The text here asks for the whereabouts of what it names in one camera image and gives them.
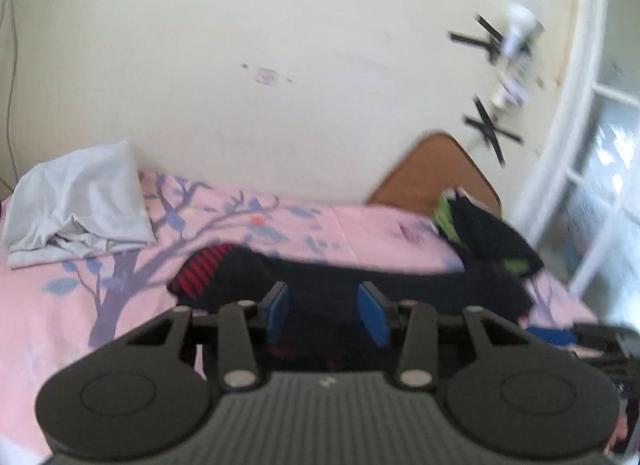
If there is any black garment with red stripes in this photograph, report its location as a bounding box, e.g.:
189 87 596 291
167 244 533 372

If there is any pile of black green clothes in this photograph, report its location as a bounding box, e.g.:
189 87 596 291
432 188 544 279

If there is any brown wooden headboard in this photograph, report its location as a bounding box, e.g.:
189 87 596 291
367 132 502 217

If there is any pink tree-print bed sheet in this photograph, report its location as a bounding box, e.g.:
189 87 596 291
0 169 599 465

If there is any white crumpled cloth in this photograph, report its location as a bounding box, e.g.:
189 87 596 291
1 141 155 269

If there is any white framed frosted window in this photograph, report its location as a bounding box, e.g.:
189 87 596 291
514 0 639 327

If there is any upper black tape cross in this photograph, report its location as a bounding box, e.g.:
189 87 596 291
447 13 504 66

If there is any black tape cross on wall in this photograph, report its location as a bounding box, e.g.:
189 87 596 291
462 95 524 167

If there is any thin black wall cable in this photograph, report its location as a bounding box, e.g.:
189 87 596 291
0 0 22 191

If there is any white power strip on wall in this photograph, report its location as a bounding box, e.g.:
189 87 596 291
490 3 544 113

